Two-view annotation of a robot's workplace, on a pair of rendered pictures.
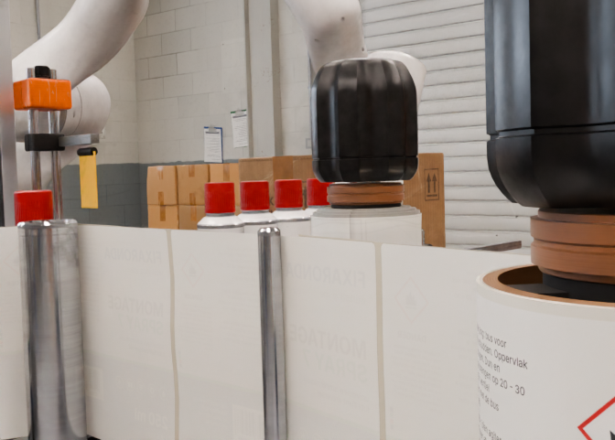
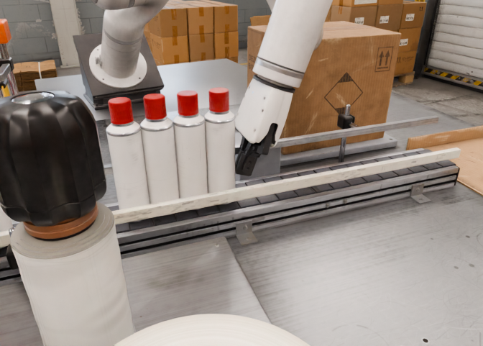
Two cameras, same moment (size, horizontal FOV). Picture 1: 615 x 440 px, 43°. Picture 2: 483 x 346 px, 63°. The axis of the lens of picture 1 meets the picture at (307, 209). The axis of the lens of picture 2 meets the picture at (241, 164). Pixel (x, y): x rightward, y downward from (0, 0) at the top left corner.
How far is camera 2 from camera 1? 0.53 m
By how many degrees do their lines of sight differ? 33
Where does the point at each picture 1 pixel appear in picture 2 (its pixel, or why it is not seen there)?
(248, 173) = (251, 38)
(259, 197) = (152, 110)
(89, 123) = not seen: outside the picture
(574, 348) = not seen: outside the picture
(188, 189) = not seen: outside the picture
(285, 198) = (180, 108)
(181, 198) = not seen: outside the picture
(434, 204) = (383, 74)
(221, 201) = (116, 116)
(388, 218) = (38, 260)
